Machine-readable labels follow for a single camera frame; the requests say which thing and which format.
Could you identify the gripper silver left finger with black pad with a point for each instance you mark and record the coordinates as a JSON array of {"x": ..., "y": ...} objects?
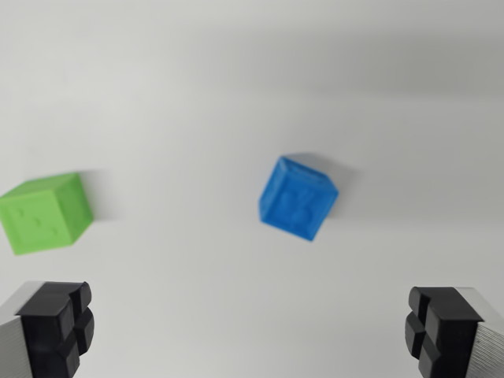
[{"x": 43, "y": 330}]

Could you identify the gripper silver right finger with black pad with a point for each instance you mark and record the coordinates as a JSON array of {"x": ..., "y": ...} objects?
[{"x": 453, "y": 334}]

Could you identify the green rubber cube with dots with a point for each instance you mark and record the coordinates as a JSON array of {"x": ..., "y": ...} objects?
[{"x": 37, "y": 220}]

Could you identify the blue embossed rubber cube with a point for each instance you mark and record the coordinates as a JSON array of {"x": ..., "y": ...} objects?
[{"x": 297, "y": 201}]

